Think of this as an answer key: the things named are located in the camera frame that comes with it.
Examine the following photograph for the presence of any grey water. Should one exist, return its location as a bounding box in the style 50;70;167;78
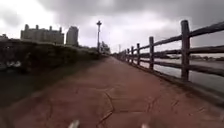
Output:
139;58;224;95

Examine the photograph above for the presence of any tall grey tower building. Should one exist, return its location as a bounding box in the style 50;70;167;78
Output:
65;25;80;47

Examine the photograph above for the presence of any reddish brown paved path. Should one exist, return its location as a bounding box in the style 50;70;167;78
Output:
0;55;224;128

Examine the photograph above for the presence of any dark green hedge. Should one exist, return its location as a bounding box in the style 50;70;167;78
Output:
0;38;108;74

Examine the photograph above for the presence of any dark grass strip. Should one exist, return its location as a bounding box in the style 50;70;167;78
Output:
0;59;101;108

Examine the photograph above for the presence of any wide beige building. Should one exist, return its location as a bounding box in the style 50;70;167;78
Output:
20;23;65;45

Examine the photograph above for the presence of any brown wooden rail fence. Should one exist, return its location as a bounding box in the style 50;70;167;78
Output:
113;19;224;88

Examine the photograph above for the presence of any street lamp pole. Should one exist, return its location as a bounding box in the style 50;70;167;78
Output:
95;20;103;53

